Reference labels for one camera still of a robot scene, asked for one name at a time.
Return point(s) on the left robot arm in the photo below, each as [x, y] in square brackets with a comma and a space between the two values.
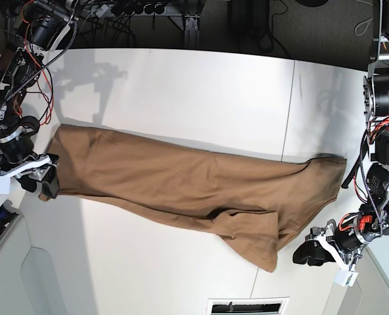
[372, 163]

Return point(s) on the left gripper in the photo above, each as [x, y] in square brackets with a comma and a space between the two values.
[334, 244]

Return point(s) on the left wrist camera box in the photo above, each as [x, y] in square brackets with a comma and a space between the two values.
[346, 278]

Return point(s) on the tan brown t-shirt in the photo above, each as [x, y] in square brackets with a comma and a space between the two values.
[255, 206]

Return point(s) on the white vent grille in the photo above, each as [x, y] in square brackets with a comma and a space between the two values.
[261, 306]

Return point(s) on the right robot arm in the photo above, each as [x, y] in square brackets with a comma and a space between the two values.
[33, 28]

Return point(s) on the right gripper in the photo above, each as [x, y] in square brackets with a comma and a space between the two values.
[19, 160]

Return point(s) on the grey padded panel left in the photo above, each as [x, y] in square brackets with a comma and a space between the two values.
[28, 281]

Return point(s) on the grey padded panel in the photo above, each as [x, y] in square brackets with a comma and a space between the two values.
[28, 281]
[369, 294]

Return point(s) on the aluminium frame post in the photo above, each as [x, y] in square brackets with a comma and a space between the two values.
[189, 24]

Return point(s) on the grey padded panel right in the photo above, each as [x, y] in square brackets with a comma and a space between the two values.
[369, 294]

